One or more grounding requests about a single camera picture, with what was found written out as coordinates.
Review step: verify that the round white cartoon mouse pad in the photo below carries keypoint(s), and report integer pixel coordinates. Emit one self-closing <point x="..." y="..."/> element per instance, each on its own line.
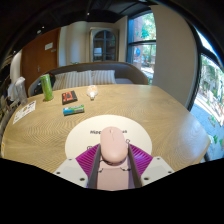
<point x="83" y="133"/>

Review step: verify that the clear plastic wrapped packet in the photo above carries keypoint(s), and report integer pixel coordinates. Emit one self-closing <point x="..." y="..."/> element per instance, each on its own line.
<point x="92" y="92"/>

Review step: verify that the white door sign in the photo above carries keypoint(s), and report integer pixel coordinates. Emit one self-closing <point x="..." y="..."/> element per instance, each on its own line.
<point x="48" y="46"/>

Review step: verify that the black and orange box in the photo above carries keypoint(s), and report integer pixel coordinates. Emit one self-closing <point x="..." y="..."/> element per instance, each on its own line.
<point x="69" y="97"/>

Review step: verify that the glass door cabinet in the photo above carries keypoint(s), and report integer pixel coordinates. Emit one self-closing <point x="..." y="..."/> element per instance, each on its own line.
<point x="104" y="45"/>

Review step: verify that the pink computer mouse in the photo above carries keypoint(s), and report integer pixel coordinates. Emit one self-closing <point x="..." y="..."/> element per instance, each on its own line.
<point x="114" y="145"/>

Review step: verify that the brown wooden door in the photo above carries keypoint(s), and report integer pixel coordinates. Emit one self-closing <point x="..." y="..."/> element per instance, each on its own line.
<point x="36" y="61"/>

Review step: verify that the clear plastic lidded jug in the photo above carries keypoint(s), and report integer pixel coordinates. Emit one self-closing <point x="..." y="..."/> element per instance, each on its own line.
<point x="21" y="91"/>

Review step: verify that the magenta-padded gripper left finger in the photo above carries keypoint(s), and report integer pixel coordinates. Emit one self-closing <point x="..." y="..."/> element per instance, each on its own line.
<point x="68" y="171"/>

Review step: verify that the large striped cushion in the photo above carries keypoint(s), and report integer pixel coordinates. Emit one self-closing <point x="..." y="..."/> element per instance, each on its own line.
<point x="73" y="80"/>

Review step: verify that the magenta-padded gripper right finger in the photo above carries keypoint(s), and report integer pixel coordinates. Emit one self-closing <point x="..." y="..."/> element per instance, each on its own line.
<point x="156" y="169"/>

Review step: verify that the small striped cushion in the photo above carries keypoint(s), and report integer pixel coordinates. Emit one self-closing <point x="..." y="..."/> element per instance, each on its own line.
<point x="104" y="77"/>

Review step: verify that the wide black-framed window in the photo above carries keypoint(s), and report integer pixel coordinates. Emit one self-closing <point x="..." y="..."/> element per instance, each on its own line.
<point x="210" y="93"/>

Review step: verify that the white sticker sheet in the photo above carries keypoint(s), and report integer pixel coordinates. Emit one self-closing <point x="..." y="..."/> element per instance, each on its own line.
<point x="24" y="112"/>

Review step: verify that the green drink can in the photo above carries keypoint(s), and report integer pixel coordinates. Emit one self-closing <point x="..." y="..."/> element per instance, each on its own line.
<point x="46" y="87"/>

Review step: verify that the tall black-framed window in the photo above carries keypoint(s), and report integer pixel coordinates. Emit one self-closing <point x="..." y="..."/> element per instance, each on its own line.
<point x="143" y="43"/>

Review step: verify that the small green blue pack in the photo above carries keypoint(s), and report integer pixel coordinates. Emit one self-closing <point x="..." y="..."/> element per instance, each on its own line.
<point x="73" y="110"/>

